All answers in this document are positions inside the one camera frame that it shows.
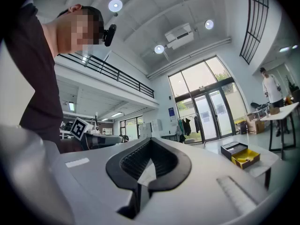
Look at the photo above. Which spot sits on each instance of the black box with yellow tray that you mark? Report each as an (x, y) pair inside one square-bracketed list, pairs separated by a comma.
[(243, 158)]

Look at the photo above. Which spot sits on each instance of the large cardboard box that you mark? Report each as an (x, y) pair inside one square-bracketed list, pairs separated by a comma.
[(255, 126)]

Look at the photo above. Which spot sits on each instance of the person's head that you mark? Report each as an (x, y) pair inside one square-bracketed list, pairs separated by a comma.
[(68, 32)]

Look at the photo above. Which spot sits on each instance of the black table leg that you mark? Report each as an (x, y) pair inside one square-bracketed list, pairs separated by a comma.
[(267, 178)]

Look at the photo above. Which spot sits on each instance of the small cardboard box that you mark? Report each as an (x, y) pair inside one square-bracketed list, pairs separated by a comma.
[(274, 110)]

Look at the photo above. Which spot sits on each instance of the white table with black legs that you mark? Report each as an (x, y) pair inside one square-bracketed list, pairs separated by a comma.
[(284, 111)]

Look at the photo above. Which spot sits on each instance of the person's dark shirt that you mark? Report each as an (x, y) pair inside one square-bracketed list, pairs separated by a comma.
[(35, 90)]

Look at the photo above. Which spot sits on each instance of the white ceiling air conditioner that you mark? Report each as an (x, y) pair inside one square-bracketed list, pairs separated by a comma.
[(180, 35)]

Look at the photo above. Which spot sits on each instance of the black window grille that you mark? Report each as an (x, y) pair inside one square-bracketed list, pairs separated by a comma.
[(255, 20)]

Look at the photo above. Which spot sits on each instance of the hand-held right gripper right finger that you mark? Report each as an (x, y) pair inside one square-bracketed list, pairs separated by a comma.
[(180, 167)]

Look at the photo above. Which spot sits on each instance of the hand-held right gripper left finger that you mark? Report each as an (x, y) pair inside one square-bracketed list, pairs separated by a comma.
[(117, 166)]

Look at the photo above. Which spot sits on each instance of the black mezzanine railing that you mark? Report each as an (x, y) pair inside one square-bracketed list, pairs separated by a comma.
[(112, 72)]

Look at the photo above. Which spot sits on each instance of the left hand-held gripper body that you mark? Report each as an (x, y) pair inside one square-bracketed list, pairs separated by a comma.
[(98, 140)]

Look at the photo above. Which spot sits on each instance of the round ceiling light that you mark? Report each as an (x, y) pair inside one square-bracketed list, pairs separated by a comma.
[(159, 49), (115, 5), (209, 24)]

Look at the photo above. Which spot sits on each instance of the black head-worn camera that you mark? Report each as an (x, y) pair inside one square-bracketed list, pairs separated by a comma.
[(109, 35)]

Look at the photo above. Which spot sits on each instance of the clothes rack with clothes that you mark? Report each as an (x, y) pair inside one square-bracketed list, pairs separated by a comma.
[(187, 126)]

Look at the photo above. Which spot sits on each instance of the blue wall poster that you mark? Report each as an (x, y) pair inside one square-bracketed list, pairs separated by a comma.
[(171, 114)]

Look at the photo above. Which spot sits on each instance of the glass entrance door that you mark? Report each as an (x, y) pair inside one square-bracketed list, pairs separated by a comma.
[(212, 115)]

